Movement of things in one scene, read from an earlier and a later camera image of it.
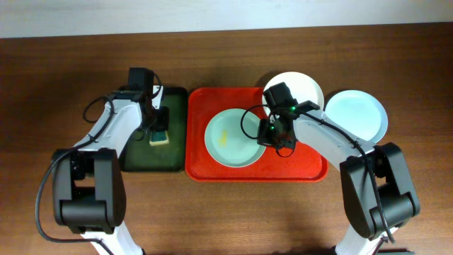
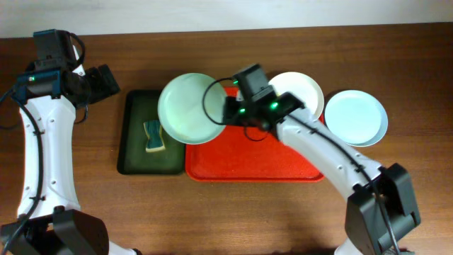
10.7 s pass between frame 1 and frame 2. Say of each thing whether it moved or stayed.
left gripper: moved
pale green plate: moved
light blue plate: stayed
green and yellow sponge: moved
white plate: stayed
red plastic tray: stayed
